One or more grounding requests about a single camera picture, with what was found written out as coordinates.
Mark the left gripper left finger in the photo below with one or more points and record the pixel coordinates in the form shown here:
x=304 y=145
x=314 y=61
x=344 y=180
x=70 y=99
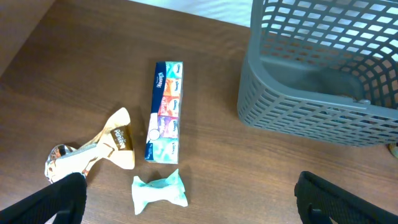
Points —
x=64 y=200

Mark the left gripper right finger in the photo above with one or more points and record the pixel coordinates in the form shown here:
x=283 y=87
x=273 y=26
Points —
x=320 y=201

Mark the grey plastic basket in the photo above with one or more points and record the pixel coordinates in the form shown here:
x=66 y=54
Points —
x=324 y=70

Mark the crumpled brown snack bag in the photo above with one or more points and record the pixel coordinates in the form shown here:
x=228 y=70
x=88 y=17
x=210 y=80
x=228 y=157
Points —
x=113 y=143

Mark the teal tissue packet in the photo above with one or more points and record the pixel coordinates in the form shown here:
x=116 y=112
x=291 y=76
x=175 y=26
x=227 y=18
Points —
x=170 y=189

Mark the Kleenex tissue multipack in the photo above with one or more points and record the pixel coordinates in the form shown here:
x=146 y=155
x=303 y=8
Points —
x=162 y=143

